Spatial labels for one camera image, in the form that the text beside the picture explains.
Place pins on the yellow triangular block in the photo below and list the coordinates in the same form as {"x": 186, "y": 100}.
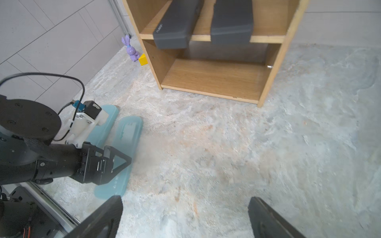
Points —
{"x": 143, "y": 60}

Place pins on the aluminium rail frame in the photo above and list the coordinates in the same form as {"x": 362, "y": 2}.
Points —
{"x": 49, "y": 220}

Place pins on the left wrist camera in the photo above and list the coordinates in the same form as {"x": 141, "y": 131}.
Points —
{"x": 85, "y": 122}

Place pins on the purple rabbit toy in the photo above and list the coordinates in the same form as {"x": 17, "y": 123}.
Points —
{"x": 131, "y": 51}

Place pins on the teal pencil case inner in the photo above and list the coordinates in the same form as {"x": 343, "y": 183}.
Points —
{"x": 126, "y": 142}

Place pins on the wooden three-tier shelf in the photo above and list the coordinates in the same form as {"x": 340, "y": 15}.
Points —
{"x": 276, "y": 23}

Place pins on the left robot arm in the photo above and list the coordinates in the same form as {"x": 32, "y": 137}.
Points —
{"x": 29, "y": 154}

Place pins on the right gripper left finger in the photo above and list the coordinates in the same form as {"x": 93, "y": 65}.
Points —
{"x": 102, "y": 223}

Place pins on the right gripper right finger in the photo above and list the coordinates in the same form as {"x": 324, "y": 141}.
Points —
{"x": 267, "y": 223}

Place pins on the teal pencil case outer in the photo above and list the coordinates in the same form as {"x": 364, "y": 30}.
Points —
{"x": 100, "y": 134}

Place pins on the black pencil case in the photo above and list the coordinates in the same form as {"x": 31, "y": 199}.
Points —
{"x": 232, "y": 22}
{"x": 175, "y": 29}

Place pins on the teal pencil case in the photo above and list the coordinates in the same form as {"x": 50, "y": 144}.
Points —
{"x": 126, "y": 142}
{"x": 100, "y": 134}

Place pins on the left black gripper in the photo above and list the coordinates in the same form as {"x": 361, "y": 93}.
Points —
{"x": 99, "y": 166}

